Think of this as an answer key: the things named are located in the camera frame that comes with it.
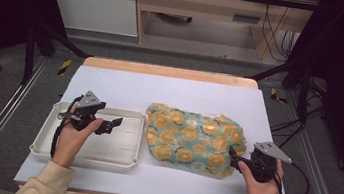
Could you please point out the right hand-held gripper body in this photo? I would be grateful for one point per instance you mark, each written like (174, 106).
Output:
(263, 164)

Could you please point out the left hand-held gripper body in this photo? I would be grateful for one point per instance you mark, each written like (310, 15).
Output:
(85, 114)

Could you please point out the orange print cloth bag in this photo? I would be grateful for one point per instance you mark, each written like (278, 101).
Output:
(188, 136)

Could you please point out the person's left hand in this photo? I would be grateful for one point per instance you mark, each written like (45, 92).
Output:
(69, 144)

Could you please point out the white plastic tray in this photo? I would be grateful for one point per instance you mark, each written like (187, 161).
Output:
(112, 151)

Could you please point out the yellow black tape marker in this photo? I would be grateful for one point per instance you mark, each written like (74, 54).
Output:
(276, 96)
(64, 67)

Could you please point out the white table mat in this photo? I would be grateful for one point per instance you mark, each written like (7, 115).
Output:
(160, 92)

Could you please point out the wooden table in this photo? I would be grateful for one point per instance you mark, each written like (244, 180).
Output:
(170, 72)

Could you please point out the black metal stand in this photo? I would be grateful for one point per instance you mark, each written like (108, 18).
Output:
(29, 54)
(303, 94)

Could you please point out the light wooden desk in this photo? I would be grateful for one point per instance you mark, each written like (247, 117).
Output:
(205, 5)

